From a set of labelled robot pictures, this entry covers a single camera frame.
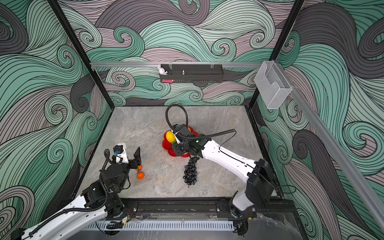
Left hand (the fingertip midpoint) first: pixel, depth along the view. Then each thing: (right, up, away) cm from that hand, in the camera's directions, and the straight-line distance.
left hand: (133, 147), depth 73 cm
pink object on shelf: (+15, +38, +17) cm, 44 cm away
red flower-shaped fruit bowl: (+14, -3, +22) cm, 26 cm away
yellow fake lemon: (+16, +3, +22) cm, 27 cm away
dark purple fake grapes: (+29, -16, +10) cm, 34 cm away
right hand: (+21, -1, +5) cm, 22 cm away
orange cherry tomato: (+1, -17, +9) cm, 19 cm away
